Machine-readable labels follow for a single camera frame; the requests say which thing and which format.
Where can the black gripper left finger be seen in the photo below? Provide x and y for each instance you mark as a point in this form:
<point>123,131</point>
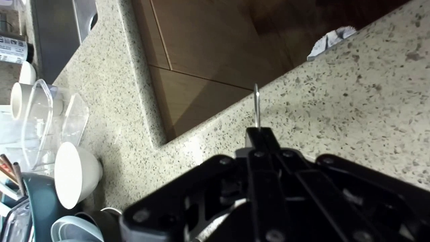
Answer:
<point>201,179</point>

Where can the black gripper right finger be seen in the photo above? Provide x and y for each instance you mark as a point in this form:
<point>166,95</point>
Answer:
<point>357,189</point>

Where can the metal spoon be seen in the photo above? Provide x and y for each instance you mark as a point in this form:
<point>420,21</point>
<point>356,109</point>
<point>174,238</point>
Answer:
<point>255,116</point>

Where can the small white bowl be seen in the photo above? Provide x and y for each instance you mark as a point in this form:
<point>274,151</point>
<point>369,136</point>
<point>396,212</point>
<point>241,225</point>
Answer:
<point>75,175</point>

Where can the grey blue bowl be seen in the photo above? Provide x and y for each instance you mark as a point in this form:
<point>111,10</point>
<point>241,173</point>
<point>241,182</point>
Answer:
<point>67,226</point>

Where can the clear plastic pitcher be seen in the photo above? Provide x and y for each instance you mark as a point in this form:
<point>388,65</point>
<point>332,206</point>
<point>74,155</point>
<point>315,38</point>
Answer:
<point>74,119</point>

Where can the grey hanging towel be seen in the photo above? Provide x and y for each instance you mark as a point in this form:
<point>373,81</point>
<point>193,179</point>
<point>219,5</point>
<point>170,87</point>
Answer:
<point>330,41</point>

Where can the white mug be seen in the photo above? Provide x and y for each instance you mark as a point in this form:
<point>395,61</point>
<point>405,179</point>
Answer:
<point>18,101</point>

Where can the steel kitchen sink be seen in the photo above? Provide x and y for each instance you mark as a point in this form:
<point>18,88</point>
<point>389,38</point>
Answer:
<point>53,35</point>

